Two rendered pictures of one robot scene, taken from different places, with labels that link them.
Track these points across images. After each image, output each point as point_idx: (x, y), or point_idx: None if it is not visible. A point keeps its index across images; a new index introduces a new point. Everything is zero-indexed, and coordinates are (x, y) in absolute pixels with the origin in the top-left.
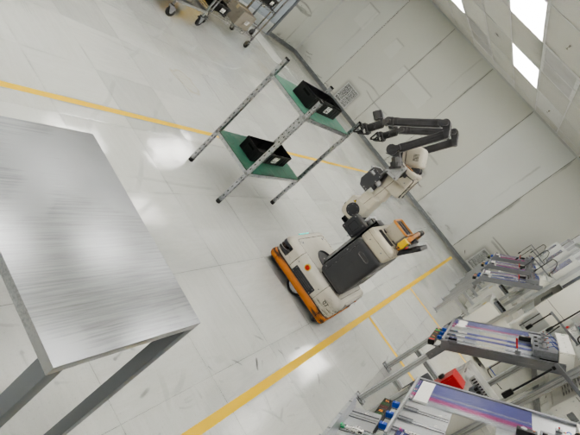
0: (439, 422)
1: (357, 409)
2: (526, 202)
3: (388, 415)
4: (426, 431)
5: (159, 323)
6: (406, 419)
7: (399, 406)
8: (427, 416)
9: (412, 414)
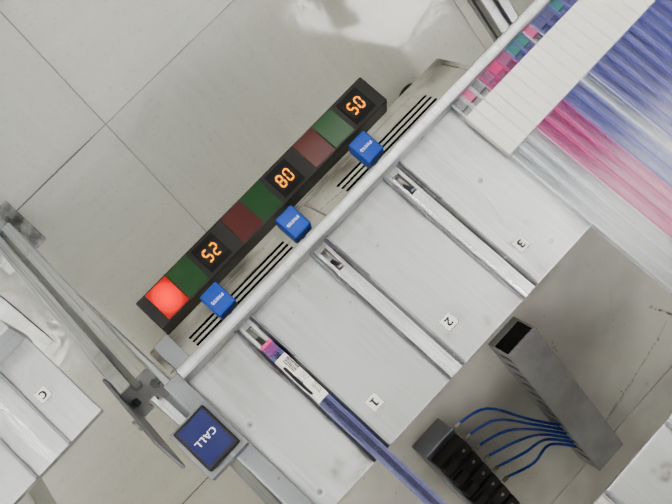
0: (485, 292)
1: (24, 357)
2: None
3: (285, 232)
4: (381, 357)
5: None
6: (346, 261)
7: (374, 161)
8: (458, 244)
9: (399, 228)
